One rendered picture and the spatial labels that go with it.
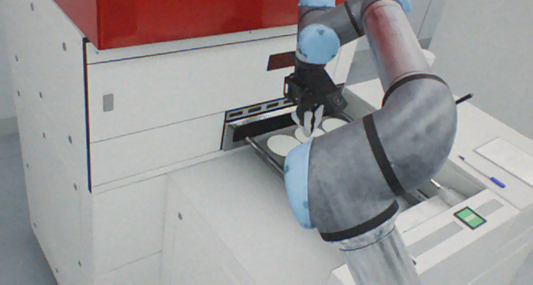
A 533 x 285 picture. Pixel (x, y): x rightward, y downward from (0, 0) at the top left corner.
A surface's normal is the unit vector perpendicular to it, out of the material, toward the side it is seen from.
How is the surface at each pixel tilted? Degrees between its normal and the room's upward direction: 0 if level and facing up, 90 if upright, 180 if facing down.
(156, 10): 90
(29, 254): 0
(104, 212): 90
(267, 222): 0
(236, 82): 90
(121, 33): 90
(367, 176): 74
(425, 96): 15
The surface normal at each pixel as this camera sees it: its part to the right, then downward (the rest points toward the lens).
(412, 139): 0.00, -0.19
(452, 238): 0.17, -0.81
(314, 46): -0.04, 0.58
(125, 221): 0.59, 0.54
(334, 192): -0.26, 0.20
